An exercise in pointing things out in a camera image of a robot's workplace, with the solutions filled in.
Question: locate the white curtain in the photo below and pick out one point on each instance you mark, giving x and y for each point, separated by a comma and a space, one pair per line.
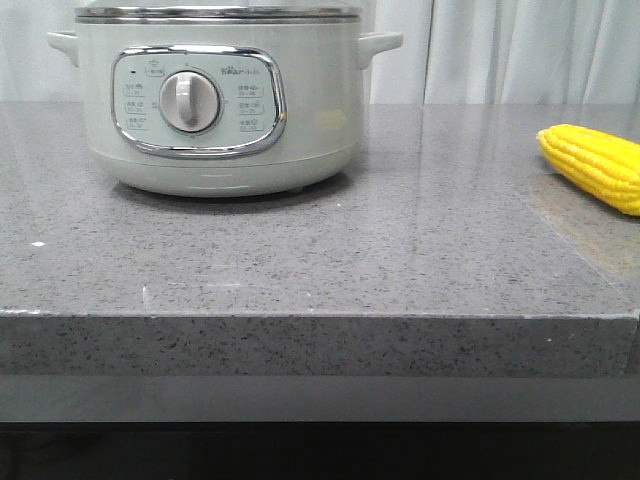
454, 52

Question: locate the yellow corn cob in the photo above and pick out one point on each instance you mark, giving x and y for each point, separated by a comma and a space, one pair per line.
602, 164

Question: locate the pale green electric cooking pot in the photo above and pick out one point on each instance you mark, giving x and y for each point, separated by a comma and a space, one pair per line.
222, 109

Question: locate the glass pot lid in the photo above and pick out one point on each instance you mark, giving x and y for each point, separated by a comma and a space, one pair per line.
194, 12

